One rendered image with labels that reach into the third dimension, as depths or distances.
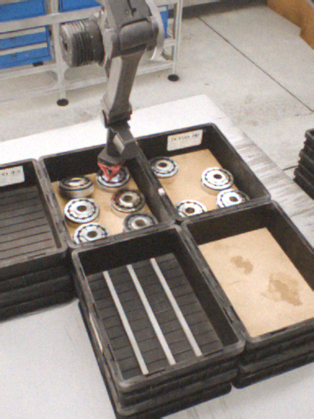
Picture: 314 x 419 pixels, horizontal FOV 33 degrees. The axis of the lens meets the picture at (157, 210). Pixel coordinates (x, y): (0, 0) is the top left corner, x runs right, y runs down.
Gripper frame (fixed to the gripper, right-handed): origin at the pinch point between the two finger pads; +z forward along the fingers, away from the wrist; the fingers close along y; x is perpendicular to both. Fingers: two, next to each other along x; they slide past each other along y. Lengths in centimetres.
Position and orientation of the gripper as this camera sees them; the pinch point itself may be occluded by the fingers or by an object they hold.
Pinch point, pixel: (113, 172)
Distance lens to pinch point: 165.5
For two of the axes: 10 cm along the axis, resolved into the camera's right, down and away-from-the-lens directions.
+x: -9.1, -3.7, 1.8
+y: 3.9, -6.5, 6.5
